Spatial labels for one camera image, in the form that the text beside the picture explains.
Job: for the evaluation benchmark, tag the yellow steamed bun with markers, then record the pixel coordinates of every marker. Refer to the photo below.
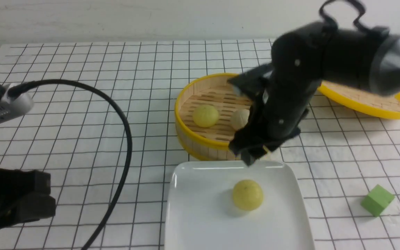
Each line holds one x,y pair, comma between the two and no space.
247,195
205,116

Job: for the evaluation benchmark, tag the beige steamed bun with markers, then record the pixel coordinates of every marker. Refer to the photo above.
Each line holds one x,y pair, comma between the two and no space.
239,119

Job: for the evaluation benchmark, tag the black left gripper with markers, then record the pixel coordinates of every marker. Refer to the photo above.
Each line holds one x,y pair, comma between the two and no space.
25,197

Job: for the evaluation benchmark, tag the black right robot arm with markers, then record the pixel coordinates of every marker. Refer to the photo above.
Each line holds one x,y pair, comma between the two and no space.
367,60

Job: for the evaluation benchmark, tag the yellow bamboo steamer basket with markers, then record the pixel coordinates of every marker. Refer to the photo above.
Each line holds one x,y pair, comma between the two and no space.
208,143

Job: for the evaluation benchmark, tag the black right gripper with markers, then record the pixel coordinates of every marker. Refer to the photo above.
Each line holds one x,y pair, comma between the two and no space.
279,102

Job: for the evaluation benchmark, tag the green wooden cube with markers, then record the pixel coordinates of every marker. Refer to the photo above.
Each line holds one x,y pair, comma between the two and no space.
377,200

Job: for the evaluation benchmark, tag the white square plate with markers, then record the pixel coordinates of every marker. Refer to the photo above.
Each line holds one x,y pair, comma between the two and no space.
200,213

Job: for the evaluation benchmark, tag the yellow bamboo steamer lid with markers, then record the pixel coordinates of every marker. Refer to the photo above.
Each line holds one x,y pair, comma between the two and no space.
363,102

